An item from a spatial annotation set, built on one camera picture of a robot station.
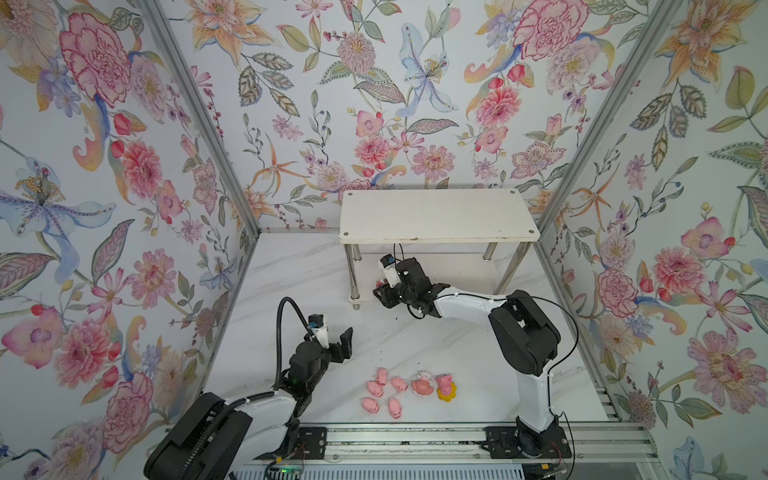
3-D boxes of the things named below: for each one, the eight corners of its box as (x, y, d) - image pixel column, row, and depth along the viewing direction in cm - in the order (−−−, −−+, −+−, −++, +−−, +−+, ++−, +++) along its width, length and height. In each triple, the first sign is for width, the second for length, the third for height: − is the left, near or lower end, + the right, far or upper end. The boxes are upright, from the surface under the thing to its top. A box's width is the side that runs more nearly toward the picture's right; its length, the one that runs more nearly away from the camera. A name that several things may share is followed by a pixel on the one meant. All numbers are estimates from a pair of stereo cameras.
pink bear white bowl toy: (412, 395, 83) (412, 393, 81) (410, 374, 87) (411, 371, 85) (432, 395, 83) (433, 393, 81) (430, 374, 87) (431, 371, 85)
